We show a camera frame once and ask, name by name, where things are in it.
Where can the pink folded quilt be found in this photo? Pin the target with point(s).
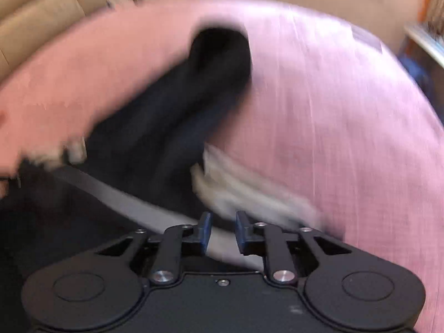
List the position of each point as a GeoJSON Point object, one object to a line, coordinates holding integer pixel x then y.
{"type": "Point", "coordinates": [86, 76]}

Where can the bed with lilac sheet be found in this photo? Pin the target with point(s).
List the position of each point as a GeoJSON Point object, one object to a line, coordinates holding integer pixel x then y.
{"type": "Point", "coordinates": [347, 128]}

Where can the beige padded headboard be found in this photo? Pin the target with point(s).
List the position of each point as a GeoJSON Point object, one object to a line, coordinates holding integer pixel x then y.
{"type": "Point", "coordinates": [34, 17]}

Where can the black garment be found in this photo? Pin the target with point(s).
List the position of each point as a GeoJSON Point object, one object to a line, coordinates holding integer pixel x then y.
{"type": "Point", "coordinates": [156, 118]}

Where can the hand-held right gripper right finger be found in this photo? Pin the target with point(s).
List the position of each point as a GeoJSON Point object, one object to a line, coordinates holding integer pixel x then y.
{"type": "Point", "coordinates": [242, 234]}

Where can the orange and beige curtain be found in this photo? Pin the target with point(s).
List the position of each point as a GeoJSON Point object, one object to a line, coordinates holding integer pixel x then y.
{"type": "Point", "coordinates": [426, 1]}

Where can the white desk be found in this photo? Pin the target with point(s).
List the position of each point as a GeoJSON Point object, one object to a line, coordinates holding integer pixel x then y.
{"type": "Point", "coordinates": [425, 40]}

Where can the blue stool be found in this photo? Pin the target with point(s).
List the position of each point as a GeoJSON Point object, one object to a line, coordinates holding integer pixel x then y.
{"type": "Point", "coordinates": [414, 71]}

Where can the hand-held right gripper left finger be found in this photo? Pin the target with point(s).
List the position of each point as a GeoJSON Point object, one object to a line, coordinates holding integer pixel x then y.
{"type": "Point", "coordinates": [205, 230]}

